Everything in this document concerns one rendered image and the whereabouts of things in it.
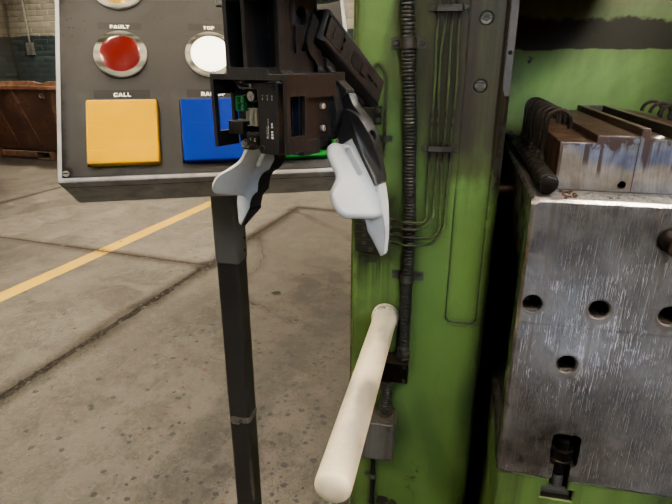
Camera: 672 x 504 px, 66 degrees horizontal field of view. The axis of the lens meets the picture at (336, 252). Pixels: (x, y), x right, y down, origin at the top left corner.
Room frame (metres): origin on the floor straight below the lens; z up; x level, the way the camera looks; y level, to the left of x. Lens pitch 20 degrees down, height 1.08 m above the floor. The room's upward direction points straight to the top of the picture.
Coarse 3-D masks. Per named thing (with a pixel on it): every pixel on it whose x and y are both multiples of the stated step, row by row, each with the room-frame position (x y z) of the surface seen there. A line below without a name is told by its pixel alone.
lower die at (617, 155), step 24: (552, 120) 0.98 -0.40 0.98; (576, 120) 0.88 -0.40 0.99; (600, 120) 0.88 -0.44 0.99; (624, 120) 0.79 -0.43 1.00; (552, 144) 0.77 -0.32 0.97; (576, 144) 0.70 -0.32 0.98; (600, 144) 0.70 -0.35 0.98; (624, 144) 0.69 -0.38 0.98; (648, 144) 0.68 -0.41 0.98; (552, 168) 0.74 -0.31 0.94; (576, 168) 0.70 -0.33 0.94; (600, 168) 0.70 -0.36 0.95; (624, 168) 0.69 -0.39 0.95; (648, 168) 0.68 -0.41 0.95; (648, 192) 0.68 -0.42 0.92
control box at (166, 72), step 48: (96, 0) 0.66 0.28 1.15; (144, 0) 0.67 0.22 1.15; (192, 0) 0.68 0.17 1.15; (96, 48) 0.63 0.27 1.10; (144, 48) 0.64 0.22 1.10; (96, 96) 0.60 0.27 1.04; (144, 96) 0.61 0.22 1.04; (192, 96) 0.62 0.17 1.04; (96, 192) 0.58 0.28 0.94; (144, 192) 0.60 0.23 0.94; (192, 192) 0.62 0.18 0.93; (288, 192) 0.66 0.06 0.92
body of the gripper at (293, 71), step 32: (224, 0) 0.38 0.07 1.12; (256, 0) 0.38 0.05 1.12; (288, 0) 0.38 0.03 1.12; (320, 0) 0.42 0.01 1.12; (224, 32) 0.38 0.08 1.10; (256, 32) 0.38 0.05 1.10; (288, 32) 0.38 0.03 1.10; (256, 64) 0.38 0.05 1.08; (288, 64) 0.38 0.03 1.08; (320, 64) 0.41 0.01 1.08; (256, 96) 0.38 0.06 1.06; (288, 96) 0.35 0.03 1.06; (320, 96) 0.38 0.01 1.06; (256, 128) 0.39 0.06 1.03; (288, 128) 0.35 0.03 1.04; (320, 128) 0.39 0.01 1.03
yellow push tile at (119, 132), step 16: (96, 112) 0.58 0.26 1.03; (112, 112) 0.59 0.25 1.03; (128, 112) 0.59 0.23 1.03; (144, 112) 0.59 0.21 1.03; (96, 128) 0.57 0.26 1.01; (112, 128) 0.58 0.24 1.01; (128, 128) 0.58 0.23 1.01; (144, 128) 0.58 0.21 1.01; (96, 144) 0.57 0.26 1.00; (112, 144) 0.57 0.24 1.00; (128, 144) 0.57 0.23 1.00; (144, 144) 0.58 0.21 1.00; (96, 160) 0.56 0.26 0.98; (112, 160) 0.56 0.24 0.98; (128, 160) 0.56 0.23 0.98; (144, 160) 0.57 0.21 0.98; (160, 160) 0.58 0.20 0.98
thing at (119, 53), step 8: (112, 40) 0.63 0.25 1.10; (120, 40) 0.64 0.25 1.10; (128, 40) 0.64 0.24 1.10; (104, 48) 0.63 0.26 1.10; (112, 48) 0.63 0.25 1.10; (120, 48) 0.63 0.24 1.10; (128, 48) 0.63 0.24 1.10; (136, 48) 0.64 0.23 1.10; (104, 56) 0.62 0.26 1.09; (112, 56) 0.62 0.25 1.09; (120, 56) 0.63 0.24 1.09; (128, 56) 0.63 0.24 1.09; (136, 56) 0.63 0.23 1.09; (104, 64) 0.62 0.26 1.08; (112, 64) 0.62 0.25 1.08; (120, 64) 0.62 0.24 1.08; (128, 64) 0.62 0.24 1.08; (136, 64) 0.63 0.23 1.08
